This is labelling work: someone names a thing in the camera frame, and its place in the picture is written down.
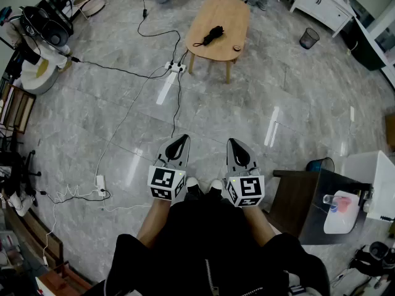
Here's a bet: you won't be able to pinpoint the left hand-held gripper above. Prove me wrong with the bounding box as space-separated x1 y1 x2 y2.
147 134 191 206

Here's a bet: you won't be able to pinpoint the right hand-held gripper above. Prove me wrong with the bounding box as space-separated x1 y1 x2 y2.
226 138 265 208

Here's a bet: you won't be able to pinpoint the black umbrella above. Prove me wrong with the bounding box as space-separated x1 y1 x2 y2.
193 25 225 47

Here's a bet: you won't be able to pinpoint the person's left forearm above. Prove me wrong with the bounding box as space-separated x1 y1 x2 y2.
136 195 172 248

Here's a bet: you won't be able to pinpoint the person's right forearm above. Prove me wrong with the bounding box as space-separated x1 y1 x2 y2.
242 205 277 247

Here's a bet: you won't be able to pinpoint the person's left shoe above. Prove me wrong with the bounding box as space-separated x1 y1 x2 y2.
186 177 201 197

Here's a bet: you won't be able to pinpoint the person's shoe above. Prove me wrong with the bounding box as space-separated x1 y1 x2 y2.
209 179 224 197
186 177 201 197

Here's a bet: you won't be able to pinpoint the person's right shoe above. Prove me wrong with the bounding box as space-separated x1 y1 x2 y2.
209 179 224 197

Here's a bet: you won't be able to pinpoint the dark brown side table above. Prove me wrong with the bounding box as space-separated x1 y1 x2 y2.
267 168 372 246

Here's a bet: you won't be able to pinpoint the blue wastebasket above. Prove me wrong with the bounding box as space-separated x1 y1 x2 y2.
306 157 336 173

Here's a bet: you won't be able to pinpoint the white power strip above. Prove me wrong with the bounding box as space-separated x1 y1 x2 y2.
164 61 188 74
96 175 107 197

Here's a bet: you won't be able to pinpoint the person's black jacket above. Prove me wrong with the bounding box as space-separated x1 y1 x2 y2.
83 192 331 296

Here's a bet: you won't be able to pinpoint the clear plastic cup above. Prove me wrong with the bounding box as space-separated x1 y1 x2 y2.
322 194 341 207

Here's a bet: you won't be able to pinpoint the white tray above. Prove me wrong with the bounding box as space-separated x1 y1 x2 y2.
323 190 360 235

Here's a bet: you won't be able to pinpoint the white box appliance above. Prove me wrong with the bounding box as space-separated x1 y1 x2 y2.
343 150 395 222

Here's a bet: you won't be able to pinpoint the oval wooden table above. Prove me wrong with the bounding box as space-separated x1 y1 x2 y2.
185 0 251 84

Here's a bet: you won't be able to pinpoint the white round chair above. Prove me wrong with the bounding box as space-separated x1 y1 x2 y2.
6 20 72 96

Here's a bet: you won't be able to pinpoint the black office chair base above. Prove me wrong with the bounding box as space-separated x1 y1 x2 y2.
0 149 43 197

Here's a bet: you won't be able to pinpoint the low wooden shelf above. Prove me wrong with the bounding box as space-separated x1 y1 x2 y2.
4 207 93 296

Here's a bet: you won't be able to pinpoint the wooden frames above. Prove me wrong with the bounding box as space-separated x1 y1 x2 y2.
0 83 36 135

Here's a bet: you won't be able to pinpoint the black gear on floor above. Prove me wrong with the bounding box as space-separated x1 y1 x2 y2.
350 240 395 286

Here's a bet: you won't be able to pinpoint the white cabinet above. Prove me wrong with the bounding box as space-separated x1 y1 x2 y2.
289 0 356 38

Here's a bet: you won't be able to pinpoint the black backpack rig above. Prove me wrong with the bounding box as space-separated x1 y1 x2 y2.
19 6 70 47

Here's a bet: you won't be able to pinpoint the thin black cable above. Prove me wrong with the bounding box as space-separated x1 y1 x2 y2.
171 71 183 139

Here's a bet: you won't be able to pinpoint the long white cable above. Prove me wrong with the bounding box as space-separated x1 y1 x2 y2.
93 65 167 181

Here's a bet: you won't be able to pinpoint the long black floor cable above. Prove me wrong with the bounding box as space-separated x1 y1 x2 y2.
70 56 170 80

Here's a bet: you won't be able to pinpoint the black cable with plug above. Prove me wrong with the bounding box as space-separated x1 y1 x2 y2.
33 189 112 204

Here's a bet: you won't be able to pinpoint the tangled white cable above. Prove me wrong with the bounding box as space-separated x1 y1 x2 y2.
42 183 106 268

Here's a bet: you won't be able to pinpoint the black wire wastebasket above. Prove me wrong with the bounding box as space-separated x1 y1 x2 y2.
299 27 320 50

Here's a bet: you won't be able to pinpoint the black cable with adapter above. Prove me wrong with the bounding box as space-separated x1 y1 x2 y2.
137 0 181 65

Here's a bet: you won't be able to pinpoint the black picture frame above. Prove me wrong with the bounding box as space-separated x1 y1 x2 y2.
39 0 83 38

